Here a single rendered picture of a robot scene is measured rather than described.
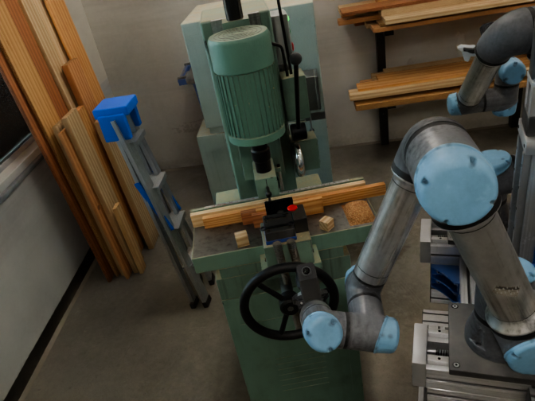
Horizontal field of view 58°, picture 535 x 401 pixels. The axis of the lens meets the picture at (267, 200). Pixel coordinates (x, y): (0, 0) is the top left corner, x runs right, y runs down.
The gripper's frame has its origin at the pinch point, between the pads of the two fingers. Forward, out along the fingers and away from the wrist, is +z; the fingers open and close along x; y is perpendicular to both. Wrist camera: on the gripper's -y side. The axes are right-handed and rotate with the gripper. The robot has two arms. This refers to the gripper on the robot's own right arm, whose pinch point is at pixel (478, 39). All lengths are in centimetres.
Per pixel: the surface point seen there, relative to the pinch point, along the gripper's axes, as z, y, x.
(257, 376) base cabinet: -70, 78, -107
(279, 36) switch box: -22, -27, -69
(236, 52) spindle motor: -60, -35, -77
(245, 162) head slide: -43, 5, -89
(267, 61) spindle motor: -56, -29, -70
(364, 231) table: -64, 28, -56
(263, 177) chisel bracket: -55, 6, -82
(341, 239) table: -65, 28, -64
